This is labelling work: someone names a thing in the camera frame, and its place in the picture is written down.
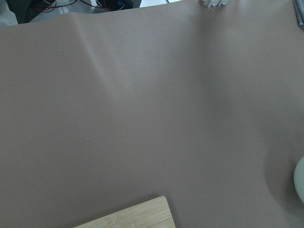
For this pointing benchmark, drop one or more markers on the mint green bowl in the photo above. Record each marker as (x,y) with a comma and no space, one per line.
(299,179)

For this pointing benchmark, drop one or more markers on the bamboo cutting board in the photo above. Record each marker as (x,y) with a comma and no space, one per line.
(154,213)

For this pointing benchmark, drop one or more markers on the grey folded cloth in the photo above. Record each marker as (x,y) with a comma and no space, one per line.
(299,11)

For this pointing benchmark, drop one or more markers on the aluminium frame post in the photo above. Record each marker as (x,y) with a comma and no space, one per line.
(214,3)

